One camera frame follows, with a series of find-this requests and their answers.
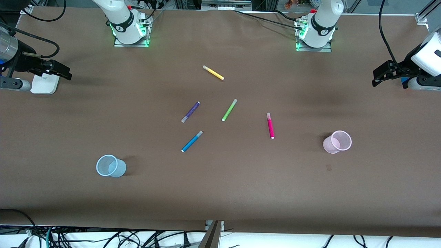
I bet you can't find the pink marker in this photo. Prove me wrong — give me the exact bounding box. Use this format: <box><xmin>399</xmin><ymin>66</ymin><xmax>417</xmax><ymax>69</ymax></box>
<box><xmin>266</xmin><ymin>113</ymin><xmax>275</xmax><ymax>140</ymax></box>

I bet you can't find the blue marker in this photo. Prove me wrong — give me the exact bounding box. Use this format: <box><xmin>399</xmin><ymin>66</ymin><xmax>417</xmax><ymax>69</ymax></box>
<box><xmin>181</xmin><ymin>131</ymin><xmax>204</xmax><ymax>153</ymax></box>

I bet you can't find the white desk lamp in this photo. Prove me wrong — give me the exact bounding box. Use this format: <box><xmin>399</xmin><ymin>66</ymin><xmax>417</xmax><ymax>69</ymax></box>
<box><xmin>30</xmin><ymin>73</ymin><xmax>61</xmax><ymax>95</ymax></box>

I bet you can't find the translucent pink plastic cup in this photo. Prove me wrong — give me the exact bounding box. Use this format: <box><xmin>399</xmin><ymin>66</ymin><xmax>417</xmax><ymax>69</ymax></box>
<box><xmin>323</xmin><ymin>130</ymin><xmax>352</xmax><ymax>154</ymax></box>

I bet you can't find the translucent blue plastic cup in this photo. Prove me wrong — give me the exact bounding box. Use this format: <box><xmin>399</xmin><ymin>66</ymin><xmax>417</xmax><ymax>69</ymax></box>
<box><xmin>96</xmin><ymin>154</ymin><xmax>127</xmax><ymax>178</ymax></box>

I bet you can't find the purple marker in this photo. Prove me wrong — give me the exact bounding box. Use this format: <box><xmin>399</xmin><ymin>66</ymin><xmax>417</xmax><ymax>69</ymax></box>
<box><xmin>181</xmin><ymin>101</ymin><xmax>201</xmax><ymax>123</ymax></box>

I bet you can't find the yellow marker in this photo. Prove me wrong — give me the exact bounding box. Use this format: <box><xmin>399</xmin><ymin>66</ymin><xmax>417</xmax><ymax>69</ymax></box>
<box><xmin>203</xmin><ymin>65</ymin><xmax>225</xmax><ymax>81</ymax></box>

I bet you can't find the green marker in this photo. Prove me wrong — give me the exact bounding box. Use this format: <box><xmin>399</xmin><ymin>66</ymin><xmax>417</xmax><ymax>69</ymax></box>
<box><xmin>222</xmin><ymin>99</ymin><xmax>238</xmax><ymax>122</ymax></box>

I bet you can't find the grey metal device box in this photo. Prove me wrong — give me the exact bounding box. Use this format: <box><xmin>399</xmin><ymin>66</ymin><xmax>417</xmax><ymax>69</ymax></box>
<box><xmin>201</xmin><ymin>0</ymin><xmax>253</xmax><ymax>11</ymax></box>

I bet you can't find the brown table cover sheet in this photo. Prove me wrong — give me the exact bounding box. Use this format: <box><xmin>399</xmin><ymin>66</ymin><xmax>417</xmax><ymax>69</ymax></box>
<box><xmin>0</xmin><ymin>7</ymin><xmax>441</xmax><ymax>238</ymax></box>

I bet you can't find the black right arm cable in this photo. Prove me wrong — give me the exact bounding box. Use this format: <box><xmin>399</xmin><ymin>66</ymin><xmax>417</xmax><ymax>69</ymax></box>
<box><xmin>0</xmin><ymin>25</ymin><xmax>60</xmax><ymax>59</ymax></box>

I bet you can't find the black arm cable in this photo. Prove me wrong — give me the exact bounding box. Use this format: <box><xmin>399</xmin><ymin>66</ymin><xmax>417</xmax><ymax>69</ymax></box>
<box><xmin>379</xmin><ymin>0</ymin><xmax>402</xmax><ymax>68</ymax></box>
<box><xmin>0</xmin><ymin>25</ymin><xmax>60</xmax><ymax>59</ymax></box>

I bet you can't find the black looping background cable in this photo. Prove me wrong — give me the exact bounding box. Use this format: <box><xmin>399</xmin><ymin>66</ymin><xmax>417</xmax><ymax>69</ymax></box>
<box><xmin>20</xmin><ymin>0</ymin><xmax>66</xmax><ymax>22</ymax></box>

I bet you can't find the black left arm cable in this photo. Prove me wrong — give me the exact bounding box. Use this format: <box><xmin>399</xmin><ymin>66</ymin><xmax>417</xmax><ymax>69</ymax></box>
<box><xmin>379</xmin><ymin>0</ymin><xmax>402</xmax><ymax>68</ymax></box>

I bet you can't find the aluminium frame profile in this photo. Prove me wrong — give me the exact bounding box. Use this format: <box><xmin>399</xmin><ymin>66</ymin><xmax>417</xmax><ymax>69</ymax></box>
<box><xmin>415</xmin><ymin>0</ymin><xmax>441</xmax><ymax>25</ymax></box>

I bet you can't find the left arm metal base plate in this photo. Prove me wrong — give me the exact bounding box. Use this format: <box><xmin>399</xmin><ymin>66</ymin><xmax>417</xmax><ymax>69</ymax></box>
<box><xmin>295</xmin><ymin>18</ymin><xmax>332</xmax><ymax>52</ymax></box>

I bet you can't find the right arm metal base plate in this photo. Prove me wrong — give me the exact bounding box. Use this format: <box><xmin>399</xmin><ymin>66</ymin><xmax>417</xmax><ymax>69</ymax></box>
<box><xmin>114</xmin><ymin>17</ymin><xmax>151</xmax><ymax>48</ymax></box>

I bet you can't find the black cable across table edge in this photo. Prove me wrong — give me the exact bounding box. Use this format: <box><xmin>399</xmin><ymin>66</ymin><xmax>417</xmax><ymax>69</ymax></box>
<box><xmin>234</xmin><ymin>10</ymin><xmax>304</xmax><ymax>27</ymax></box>

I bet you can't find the black cable loop under table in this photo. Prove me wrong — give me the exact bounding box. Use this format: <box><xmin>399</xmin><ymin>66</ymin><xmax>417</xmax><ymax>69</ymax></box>
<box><xmin>0</xmin><ymin>208</ymin><xmax>39</xmax><ymax>242</ymax></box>

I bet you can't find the silver metal bracket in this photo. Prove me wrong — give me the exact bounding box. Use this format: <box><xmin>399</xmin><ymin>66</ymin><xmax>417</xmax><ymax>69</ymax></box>
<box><xmin>205</xmin><ymin>220</ymin><xmax>225</xmax><ymax>231</ymax></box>

